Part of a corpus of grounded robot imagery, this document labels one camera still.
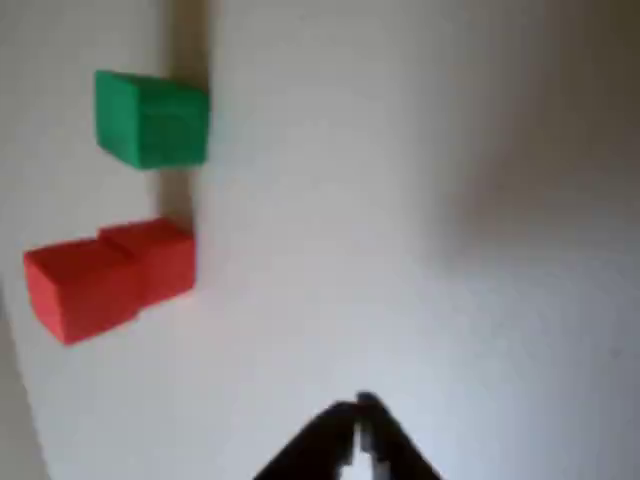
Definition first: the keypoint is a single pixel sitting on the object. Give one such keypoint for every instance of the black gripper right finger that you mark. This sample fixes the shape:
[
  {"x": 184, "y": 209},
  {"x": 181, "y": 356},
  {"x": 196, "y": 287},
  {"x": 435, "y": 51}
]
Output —
[{"x": 395, "y": 450}]

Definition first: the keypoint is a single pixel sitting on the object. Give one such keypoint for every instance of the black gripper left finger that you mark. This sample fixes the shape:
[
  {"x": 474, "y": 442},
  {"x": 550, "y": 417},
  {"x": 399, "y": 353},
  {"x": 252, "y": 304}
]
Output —
[{"x": 320, "y": 445}]

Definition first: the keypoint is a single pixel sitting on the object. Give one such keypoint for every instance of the green cube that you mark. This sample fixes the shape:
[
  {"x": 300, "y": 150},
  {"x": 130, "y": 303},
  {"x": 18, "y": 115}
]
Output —
[{"x": 150, "y": 120}]

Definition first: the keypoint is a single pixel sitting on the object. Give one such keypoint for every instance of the red cube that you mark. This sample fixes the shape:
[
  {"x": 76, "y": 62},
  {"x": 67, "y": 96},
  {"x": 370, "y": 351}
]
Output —
[
  {"x": 82, "y": 295},
  {"x": 162, "y": 265}
]

